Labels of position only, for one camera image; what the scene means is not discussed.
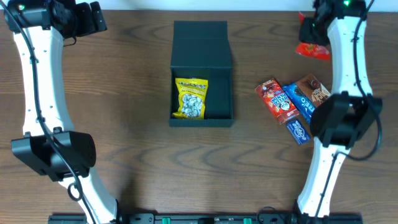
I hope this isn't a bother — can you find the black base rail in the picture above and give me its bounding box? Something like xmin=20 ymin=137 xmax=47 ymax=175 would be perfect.
xmin=48 ymin=212 xmax=364 ymax=224

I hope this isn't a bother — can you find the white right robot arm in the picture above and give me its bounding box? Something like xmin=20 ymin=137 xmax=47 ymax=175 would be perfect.
xmin=286 ymin=0 xmax=382 ymax=223

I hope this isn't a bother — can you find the red Hello Panda box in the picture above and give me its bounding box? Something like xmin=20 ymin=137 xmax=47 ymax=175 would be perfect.
xmin=255 ymin=78 xmax=300 ymax=124

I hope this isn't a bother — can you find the black gift box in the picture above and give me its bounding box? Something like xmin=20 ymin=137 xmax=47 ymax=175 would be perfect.
xmin=169 ymin=21 xmax=234 ymax=128

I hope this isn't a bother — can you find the yellow nut snack bag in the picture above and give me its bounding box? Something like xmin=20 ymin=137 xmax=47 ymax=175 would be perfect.
xmin=172 ymin=78 xmax=208 ymax=119

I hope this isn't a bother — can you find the red snack bag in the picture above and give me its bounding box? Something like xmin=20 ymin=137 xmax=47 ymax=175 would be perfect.
xmin=295 ymin=12 xmax=331 ymax=60

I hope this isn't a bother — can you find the blue Eclipse gum pack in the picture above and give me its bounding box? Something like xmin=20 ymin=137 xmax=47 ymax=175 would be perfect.
xmin=287 ymin=119 xmax=311 ymax=145

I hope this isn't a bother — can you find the blue Oreo cookie pack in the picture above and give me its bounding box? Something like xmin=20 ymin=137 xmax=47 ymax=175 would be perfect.
xmin=282 ymin=83 xmax=315 ymax=124

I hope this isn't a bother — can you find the brown Pocky box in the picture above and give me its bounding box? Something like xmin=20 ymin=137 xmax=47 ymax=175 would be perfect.
xmin=295 ymin=73 xmax=330 ymax=108

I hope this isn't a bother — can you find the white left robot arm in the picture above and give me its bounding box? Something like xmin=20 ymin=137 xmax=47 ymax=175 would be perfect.
xmin=1 ymin=0 xmax=122 ymax=223

